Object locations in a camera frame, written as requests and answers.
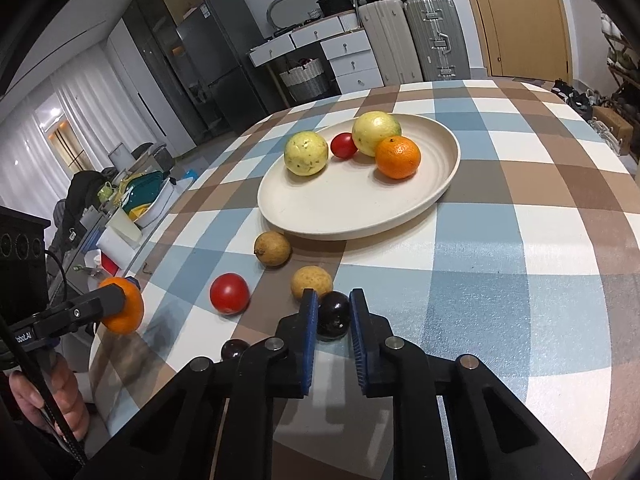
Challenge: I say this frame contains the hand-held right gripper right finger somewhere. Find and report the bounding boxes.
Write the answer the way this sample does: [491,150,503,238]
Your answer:
[348,287,591,480]

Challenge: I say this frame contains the black storage box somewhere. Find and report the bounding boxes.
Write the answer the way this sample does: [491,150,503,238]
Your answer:
[316,0,356,17]

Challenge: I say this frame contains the white tray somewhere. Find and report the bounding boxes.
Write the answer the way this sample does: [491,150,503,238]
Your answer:
[135,180,176,228]

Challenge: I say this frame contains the green and yellow bag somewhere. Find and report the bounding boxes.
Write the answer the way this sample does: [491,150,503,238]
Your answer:
[117,170,166,221]

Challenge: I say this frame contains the brown cardboard box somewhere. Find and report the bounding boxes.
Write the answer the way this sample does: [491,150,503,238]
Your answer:
[592,105,635,142]

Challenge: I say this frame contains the small white bin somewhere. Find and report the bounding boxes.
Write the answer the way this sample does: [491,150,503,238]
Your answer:
[108,142,136,171]

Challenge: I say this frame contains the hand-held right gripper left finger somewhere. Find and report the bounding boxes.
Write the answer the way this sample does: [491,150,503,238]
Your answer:
[75,287,321,480]

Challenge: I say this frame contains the red tomato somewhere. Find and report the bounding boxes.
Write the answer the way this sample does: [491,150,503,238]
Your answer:
[209,273,250,316]
[330,132,359,159]

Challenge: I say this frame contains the black cable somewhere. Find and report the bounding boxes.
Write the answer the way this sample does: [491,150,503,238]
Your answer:
[42,247,88,466]

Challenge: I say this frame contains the wooden shoe rack with shoes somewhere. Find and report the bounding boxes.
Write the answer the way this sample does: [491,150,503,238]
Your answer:
[600,10,640,106]

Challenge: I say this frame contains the white desk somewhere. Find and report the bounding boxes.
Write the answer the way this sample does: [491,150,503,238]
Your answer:
[248,15,361,106]

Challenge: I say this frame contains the woven laundry basket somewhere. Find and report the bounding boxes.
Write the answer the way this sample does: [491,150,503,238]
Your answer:
[279,57,328,102]

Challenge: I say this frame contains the person's left hand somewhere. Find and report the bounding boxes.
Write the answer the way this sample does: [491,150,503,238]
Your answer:
[9,352,88,441]

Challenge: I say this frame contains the wooden door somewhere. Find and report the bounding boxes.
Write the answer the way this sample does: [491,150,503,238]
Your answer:
[457,0,573,78]

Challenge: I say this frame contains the cream round plate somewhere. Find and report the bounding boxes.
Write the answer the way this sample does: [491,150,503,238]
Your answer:
[257,113,461,241]

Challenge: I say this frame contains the dark glass cabinet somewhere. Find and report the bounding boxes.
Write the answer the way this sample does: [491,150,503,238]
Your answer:
[122,0,211,148]

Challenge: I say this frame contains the yellow speckled guava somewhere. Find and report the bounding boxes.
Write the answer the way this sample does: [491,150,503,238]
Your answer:
[284,131,330,177]

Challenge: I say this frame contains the white drawer unit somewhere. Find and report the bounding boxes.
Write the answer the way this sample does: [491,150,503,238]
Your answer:
[320,30,385,96]

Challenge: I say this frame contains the beige suitcase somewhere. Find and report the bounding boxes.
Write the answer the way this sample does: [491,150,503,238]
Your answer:
[356,0,412,86]

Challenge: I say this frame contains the small orange mandarin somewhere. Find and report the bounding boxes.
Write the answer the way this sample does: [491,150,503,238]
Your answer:
[97,276,145,335]

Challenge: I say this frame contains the oval framed mirror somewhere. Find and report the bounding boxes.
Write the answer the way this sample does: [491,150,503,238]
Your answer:
[266,0,321,31]

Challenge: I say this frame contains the large orange mandarin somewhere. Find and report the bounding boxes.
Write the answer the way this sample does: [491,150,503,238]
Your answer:
[375,136,422,180]

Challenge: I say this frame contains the grey refrigerator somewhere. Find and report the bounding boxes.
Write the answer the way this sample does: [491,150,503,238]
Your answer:
[176,0,271,133]

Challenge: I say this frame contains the scattered pairs of shoes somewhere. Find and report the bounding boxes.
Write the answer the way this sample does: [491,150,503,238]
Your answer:
[550,79,621,156]

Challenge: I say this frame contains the silver suitcase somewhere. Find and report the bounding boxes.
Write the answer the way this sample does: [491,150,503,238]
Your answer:
[402,0,471,82]

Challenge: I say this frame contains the dark purple plum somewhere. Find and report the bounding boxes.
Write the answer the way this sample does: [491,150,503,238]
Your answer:
[221,339,250,362]
[316,291,352,339]

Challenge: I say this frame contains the white curtains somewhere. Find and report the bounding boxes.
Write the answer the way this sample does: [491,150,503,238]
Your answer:
[0,72,151,211]

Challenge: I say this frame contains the small tan round fruit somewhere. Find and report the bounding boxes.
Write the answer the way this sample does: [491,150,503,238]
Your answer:
[253,231,292,267]
[291,265,334,301]

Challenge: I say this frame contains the yellow-green guava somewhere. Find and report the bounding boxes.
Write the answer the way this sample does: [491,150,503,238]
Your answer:
[351,111,402,157]

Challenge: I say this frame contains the black jacket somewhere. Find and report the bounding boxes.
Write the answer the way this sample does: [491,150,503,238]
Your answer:
[47,170,108,261]

